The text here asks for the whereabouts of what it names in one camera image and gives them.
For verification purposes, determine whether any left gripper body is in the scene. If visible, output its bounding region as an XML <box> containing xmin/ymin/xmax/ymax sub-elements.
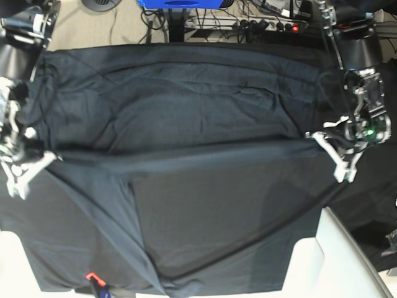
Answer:
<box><xmin>305</xmin><ymin>70</ymin><xmax>391</xmax><ymax>183</ymax></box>

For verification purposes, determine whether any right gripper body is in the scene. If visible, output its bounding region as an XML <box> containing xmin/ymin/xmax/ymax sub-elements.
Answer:
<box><xmin>1</xmin><ymin>77</ymin><xmax>61</xmax><ymax>199</ymax></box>

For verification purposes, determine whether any dark grey T-shirt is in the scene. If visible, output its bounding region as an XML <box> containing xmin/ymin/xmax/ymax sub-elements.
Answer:
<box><xmin>37</xmin><ymin>48</ymin><xmax>322</xmax><ymax>296</ymax></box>

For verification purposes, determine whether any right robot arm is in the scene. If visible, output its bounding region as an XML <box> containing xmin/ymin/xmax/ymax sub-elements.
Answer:
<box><xmin>1</xmin><ymin>1</ymin><xmax>61</xmax><ymax>199</ymax></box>

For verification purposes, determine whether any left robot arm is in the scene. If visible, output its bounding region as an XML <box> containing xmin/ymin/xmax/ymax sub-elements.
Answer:
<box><xmin>306</xmin><ymin>1</ymin><xmax>392</xmax><ymax>183</ymax></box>

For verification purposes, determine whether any black table cloth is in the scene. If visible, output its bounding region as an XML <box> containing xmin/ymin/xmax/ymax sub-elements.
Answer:
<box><xmin>0</xmin><ymin>43</ymin><xmax>397</xmax><ymax>294</ymax></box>

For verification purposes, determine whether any red clamp at front edge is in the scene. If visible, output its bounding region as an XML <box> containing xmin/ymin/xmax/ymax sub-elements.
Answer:
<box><xmin>86</xmin><ymin>272</ymin><xmax>107</xmax><ymax>287</ymax></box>

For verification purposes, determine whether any round grey floor vent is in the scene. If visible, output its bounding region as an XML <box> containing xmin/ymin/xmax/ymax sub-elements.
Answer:
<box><xmin>81</xmin><ymin>0</ymin><xmax>121</xmax><ymax>12</ymax></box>

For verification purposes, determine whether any blue plastic box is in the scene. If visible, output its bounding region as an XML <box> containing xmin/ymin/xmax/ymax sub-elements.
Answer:
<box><xmin>137</xmin><ymin>0</ymin><xmax>223</xmax><ymax>9</ymax></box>

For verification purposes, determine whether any white power strip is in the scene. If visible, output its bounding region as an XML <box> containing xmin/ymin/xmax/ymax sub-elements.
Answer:
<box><xmin>185</xmin><ymin>16</ymin><xmax>308</xmax><ymax>33</ymax></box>

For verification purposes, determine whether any black metal table leg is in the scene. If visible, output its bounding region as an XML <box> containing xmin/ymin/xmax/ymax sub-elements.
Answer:
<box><xmin>164</xmin><ymin>9</ymin><xmax>191</xmax><ymax>43</ymax></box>

